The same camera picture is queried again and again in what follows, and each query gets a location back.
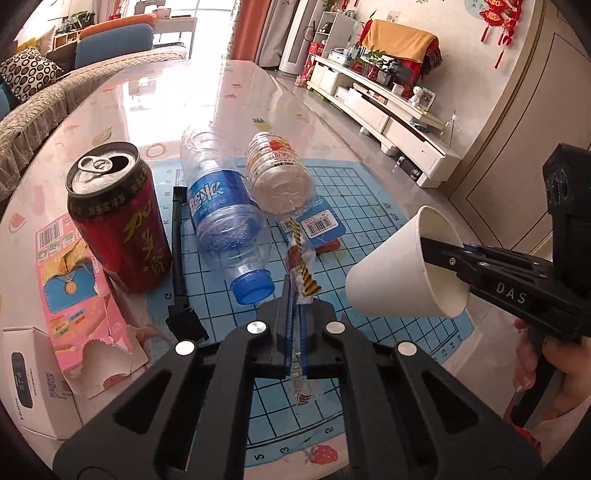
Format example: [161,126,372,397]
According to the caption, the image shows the white paper cup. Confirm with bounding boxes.
[346,206,470,318]

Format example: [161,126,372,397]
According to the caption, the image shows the pink torn carton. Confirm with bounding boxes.
[35,214,148,399]

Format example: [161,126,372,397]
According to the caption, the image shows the striped snack wrapper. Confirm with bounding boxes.
[284,217,322,406]

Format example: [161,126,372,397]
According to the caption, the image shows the white-cap juice bottle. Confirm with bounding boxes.
[245,132,315,217]

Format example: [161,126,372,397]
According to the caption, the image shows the red drink can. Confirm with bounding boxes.
[65,142,172,294]

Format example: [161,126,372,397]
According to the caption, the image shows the person's right hand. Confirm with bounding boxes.
[513,318,590,420]

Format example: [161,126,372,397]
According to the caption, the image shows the black pen tool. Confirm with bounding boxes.
[165,186,209,343]

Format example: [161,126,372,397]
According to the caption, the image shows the blue grid mat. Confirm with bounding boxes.
[181,159,474,479]

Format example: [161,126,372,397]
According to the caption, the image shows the white TV cabinet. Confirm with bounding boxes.
[307,55,461,188]

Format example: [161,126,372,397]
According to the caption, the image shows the white small box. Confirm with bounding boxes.
[3,327,82,441]

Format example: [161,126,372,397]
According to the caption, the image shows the blue barcode card package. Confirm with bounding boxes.
[294,194,346,254]

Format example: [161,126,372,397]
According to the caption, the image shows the TV under orange cloth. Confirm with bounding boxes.
[360,20,443,84]

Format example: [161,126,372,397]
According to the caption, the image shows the clear blue-label water bottle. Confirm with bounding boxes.
[180,128,274,305]

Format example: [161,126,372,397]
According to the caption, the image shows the white air conditioner tower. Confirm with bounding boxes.
[279,0,318,76]

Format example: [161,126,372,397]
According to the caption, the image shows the orange red curtain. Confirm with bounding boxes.
[228,0,270,61]

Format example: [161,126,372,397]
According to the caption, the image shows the sofa with beige cover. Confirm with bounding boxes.
[1,14,187,204]

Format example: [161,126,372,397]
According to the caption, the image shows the black white patterned pillow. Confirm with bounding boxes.
[1,47,63,102]

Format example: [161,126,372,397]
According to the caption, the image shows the red wall decoration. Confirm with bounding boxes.
[479,0,523,70]

